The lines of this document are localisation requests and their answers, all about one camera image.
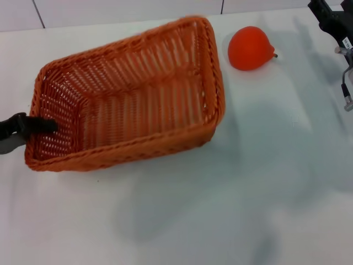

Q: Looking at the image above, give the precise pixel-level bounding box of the black cable with silver connectors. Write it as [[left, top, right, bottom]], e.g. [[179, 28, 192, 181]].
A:
[[334, 46, 353, 112]]

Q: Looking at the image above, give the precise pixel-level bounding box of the orange pear-shaped fruit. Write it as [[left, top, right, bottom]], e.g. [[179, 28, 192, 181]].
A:
[[227, 25, 279, 72]]

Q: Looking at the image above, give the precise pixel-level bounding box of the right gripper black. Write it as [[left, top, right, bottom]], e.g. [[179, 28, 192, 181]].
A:
[[307, 0, 353, 48]]

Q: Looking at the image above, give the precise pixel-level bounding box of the orange woven basket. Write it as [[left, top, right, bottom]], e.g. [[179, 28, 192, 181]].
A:
[[24, 16, 226, 173]]

